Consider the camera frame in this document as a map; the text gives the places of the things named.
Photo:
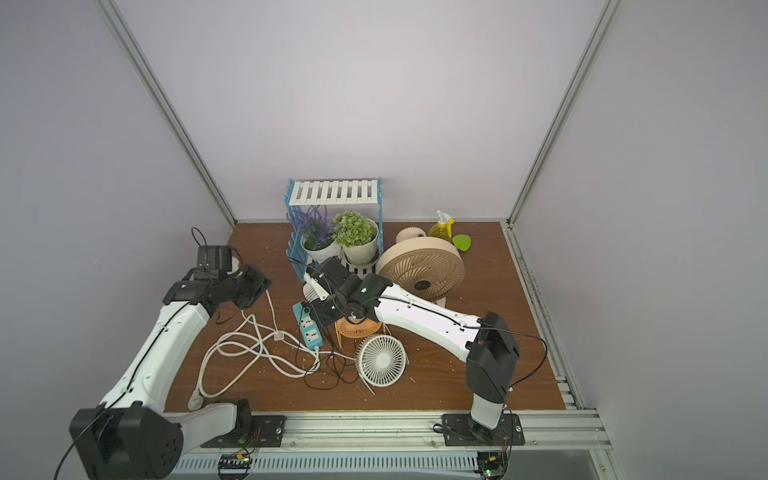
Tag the blue white wooden plant shelf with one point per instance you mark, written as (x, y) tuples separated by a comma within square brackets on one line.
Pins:
[(342, 193)]

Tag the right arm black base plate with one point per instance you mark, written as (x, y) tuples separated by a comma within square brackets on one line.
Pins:
[(459, 429)]

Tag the yellow spray bottle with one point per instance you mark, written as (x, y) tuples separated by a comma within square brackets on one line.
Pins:
[(442, 229)]

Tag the white round tilting desk fan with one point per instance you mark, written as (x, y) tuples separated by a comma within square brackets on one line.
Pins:
[(311, 291)]

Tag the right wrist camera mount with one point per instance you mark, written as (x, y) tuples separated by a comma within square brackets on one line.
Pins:
[(329, 274)]

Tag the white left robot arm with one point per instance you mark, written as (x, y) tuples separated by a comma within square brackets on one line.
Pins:
[(128, 435)]

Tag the aluminium front rail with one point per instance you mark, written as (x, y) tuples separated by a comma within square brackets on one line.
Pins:
[(568, 444)]

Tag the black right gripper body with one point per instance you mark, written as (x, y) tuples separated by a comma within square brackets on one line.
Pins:
[(332, 283)]

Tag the green round small object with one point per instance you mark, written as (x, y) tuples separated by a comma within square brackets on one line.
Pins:
[(462, 242)]

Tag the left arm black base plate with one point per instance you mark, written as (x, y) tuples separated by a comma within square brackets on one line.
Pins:
[(252, 431)]

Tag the white pot green plant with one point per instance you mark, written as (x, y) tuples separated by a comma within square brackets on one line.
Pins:
[(357, 235)]

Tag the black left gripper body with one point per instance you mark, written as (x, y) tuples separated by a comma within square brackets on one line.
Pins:
[(252, 288)]

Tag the small white desk fan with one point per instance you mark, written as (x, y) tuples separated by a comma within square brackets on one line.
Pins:
[(380, 361)]

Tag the orange ribbed desk fan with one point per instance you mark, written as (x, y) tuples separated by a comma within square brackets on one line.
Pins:
[(355, 331)]

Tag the teal white power strip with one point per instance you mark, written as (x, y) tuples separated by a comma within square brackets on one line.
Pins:
[(309, 330)]

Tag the white pot purple lavender plant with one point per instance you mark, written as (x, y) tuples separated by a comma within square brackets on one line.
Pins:
[(317, 232)]

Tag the beige round humidifier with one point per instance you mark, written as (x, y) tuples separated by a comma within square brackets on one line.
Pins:
[(410, 233)]

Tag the large beige desk fan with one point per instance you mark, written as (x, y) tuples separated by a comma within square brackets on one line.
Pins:
[(427, 267)]

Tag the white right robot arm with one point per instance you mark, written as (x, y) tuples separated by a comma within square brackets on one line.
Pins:
[(485, 344)]

